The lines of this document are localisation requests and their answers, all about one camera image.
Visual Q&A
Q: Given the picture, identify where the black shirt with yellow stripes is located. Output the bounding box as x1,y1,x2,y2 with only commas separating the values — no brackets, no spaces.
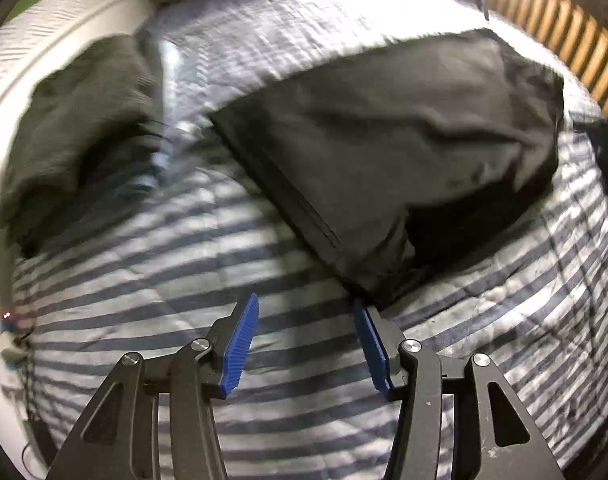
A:
211,29,564,308

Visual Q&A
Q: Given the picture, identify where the white power strip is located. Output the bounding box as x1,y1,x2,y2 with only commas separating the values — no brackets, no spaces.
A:
0,346,28,366

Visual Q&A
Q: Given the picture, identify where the blue white striped bedspread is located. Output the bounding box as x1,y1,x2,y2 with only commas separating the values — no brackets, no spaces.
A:
12,0,608,479

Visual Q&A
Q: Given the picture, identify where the dark grey folded garment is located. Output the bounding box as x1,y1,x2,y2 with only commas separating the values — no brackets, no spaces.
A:
0,32,169,258

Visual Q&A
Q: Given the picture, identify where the wooden slatted bed frame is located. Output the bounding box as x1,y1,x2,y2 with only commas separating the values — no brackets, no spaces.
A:
486,0,608,115

